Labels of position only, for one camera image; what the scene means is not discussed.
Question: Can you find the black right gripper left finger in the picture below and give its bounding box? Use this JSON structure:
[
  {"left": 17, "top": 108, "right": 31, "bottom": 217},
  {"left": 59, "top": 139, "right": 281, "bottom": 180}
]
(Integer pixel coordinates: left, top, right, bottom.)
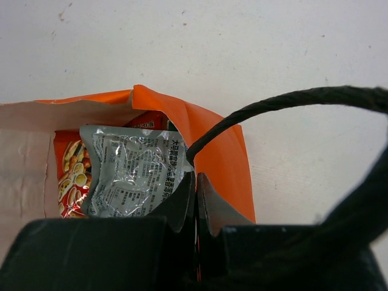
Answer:
[{"left": 1, "top": 172, "right": 196, "bottom": 290}]

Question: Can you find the red snack packet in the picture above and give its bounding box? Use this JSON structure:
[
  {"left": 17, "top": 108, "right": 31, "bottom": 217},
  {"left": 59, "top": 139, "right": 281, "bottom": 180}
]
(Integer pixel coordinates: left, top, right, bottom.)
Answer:
[{"left": 53, "top": 110, "right": 170, "bottom": 219}]

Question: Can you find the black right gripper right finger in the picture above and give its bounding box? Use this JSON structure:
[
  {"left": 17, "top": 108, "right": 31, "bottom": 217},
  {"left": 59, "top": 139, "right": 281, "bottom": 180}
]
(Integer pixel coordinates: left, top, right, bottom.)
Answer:
[{"left": 200, "top": 172, "right": 387, "bottom": 290}]

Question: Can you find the silver grey snack packet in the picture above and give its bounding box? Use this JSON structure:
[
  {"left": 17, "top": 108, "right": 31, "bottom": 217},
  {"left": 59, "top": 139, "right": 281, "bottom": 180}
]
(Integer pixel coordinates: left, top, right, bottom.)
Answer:
[{"left": 79, "top": 125, "right": 193, "bottom": 218}]

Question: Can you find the orange paper bag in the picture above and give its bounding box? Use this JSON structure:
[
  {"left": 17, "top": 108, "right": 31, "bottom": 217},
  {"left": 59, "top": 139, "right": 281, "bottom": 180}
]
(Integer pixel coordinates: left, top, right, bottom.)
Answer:
[{"left": 0, "top": 84, "right": 388, "bottom": 291}]

